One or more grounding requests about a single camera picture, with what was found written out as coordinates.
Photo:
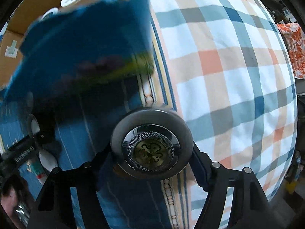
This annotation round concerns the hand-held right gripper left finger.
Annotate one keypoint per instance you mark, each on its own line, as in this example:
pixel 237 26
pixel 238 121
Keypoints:
pixel 104 174

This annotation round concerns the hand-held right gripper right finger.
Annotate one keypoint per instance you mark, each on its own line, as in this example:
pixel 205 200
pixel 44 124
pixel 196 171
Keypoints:
pixel 200 171

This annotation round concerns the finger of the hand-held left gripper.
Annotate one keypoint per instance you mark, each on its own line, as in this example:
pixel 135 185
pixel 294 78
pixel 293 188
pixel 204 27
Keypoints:
pixel 47 133

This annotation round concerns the round tin with white inside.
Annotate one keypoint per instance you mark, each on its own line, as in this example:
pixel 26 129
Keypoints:
pixel 34 126

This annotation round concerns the white bottle with teal label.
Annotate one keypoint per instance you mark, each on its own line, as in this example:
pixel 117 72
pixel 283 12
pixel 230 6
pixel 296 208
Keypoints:
pixel 38 170

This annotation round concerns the small white bottle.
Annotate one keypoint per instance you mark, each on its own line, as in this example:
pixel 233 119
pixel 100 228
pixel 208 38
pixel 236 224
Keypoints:
pixel 47 159

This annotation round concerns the silver round metal tin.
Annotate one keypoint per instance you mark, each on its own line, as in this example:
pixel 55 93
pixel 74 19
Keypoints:
pixel 152 148

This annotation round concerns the cardboard box with blue print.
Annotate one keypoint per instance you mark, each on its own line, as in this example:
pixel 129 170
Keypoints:
pixel 83 40

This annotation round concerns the person's left hand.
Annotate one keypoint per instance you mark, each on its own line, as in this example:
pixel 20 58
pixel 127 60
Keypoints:
pixel 7 206

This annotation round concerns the blue striped blanket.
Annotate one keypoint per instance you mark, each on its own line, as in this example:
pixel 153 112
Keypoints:
pixel 78 136

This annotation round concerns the plaid blanket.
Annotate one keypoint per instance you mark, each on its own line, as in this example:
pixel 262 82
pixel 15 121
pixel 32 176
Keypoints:
pixel 226 76

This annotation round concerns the orange floral cloth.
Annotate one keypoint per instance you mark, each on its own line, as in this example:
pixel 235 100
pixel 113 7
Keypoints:
pixel 295 47

